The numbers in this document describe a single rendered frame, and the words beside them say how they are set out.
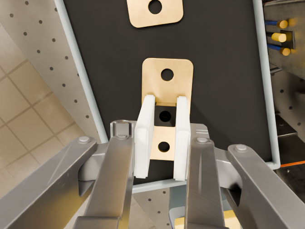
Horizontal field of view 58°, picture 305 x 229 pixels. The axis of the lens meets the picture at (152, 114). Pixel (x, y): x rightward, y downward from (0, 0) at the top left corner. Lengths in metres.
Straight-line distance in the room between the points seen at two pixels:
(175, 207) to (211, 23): 0.18
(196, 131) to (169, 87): 0.06
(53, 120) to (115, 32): 1.41
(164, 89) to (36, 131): 1.49
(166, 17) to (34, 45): 0.57
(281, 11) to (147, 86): 0.18
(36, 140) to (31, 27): 1.03
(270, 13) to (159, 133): 0.21
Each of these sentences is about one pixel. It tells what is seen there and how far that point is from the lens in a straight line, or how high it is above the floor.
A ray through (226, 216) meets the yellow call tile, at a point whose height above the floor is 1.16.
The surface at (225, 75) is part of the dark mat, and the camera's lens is 0.22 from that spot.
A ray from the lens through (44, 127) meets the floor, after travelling 1.64.
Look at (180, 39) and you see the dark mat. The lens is 0.21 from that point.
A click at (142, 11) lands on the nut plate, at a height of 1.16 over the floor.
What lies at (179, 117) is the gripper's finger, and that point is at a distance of 0.16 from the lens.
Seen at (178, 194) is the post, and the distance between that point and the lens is 0.31.
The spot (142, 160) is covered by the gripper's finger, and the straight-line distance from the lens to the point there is 0.15.
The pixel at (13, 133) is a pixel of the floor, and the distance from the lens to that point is 1.74.
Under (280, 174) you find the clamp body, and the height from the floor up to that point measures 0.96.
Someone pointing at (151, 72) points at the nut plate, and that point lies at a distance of 0.21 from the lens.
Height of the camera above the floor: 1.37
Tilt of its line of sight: 70 degrees down
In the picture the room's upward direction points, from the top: 167 degrees counter-clockwise
